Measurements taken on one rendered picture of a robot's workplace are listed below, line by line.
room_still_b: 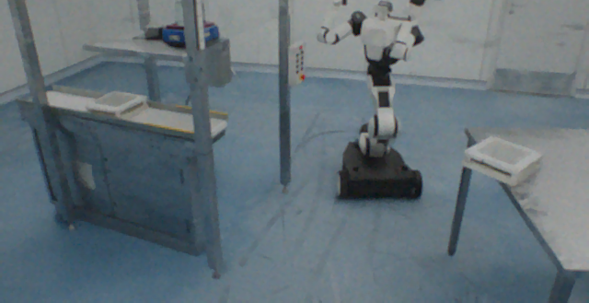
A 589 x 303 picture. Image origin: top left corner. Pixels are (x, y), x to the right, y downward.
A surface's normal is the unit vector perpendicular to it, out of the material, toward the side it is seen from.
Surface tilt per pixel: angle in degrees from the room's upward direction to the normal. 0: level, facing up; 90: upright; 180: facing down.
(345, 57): 90
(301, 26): 90
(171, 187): 90
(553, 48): 90
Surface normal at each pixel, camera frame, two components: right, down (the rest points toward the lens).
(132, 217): -0.39, 0.38
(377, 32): -0.71, 0.29
